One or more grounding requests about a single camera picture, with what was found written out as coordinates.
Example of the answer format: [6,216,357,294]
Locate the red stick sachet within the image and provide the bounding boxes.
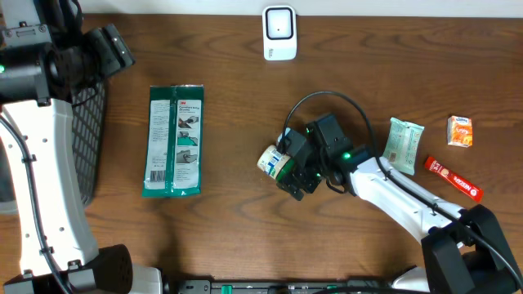
[424,156,484,203]

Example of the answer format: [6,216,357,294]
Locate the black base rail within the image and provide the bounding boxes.
[162,279,399,294]

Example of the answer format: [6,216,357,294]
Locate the teal wet wipes pack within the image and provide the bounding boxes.
[383,118,424,176]

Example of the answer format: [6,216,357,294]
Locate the green cap bottle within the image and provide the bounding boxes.
[257,145,295,182]

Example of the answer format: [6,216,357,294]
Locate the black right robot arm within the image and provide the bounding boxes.
[262,114,522,293]

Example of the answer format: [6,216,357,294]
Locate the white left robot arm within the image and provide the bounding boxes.
[1,1,169,293]

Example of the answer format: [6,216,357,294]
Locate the green white package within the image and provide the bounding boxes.
[142,85,204,198]

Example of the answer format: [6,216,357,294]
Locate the orange tissue pack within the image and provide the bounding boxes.
[447,115,473,148]

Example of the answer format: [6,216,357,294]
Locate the grey plastic basket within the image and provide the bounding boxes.
[0,81,106,216]

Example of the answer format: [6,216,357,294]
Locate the white barcode scanner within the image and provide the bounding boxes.
[261,5,297,61]

